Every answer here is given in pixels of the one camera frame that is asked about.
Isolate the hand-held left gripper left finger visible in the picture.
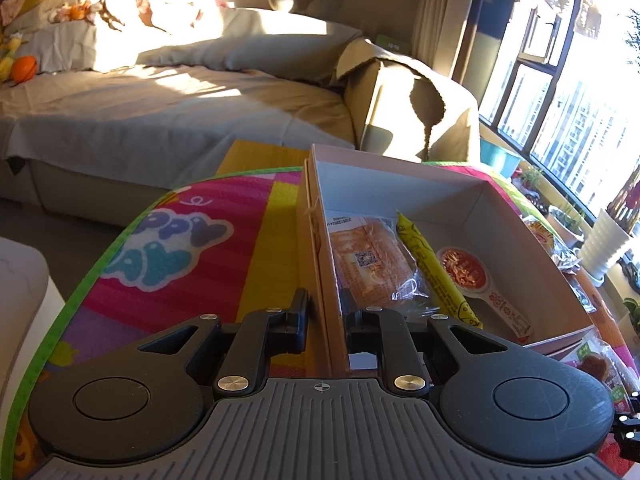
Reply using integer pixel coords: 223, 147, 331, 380
137, 287, 311, 397

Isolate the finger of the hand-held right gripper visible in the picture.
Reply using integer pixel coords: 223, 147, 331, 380
611, 412, 640, 443

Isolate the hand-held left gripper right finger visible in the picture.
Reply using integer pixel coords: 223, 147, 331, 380
345, 306, 507, 397

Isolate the brown cookie packet green label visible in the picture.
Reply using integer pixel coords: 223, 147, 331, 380
560, 340, 632, 411

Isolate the waffle bread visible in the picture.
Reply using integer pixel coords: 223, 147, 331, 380
327, 215, 436, 321

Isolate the yellow snack stick packet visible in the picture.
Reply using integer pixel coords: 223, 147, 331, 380
396, 210, 483, 331

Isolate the red and white spoon-shaped packet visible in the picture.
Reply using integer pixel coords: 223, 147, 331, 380
436, 246, 535, 346

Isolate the pink cardboard box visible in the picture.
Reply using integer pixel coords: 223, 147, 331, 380
297, 144, 598, 376

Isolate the colourful cartoon play mat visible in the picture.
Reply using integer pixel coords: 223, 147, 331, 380
10, 160, 640, 480

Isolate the tall white ribbed planter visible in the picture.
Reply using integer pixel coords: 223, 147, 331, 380
580, 170, 640, 281

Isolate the white pot with grass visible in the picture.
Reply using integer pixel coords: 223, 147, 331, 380
547, 200, 586, 246

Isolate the teal plastic bucket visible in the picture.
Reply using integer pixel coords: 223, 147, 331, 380
480, 139, 523, 180

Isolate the small potted plant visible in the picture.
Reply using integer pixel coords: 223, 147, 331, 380
520, 165, 546, 196

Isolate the beige covered sofa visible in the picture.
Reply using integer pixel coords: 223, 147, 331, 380
0, 0, 481, 228

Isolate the white furniture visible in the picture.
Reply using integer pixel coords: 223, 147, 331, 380
0, 237, 66, 433

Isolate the dark framed window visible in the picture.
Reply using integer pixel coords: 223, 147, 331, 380
477, 0, 640, 221

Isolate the small digital clock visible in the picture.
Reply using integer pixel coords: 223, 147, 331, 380
375, 34, 416, 54

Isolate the long beige pillow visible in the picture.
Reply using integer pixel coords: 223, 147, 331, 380
137, 7, 363, 83

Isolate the beige curtain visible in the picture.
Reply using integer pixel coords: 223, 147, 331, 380
412, 0, 493, 86

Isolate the white floral blanket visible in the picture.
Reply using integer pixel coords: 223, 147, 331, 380
90, 0, 236, 36

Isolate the orange ball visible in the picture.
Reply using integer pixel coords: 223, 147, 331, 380
10, 55, 38, 83

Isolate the pile of pink clothes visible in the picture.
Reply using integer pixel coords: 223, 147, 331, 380
0, 0, 71, 36

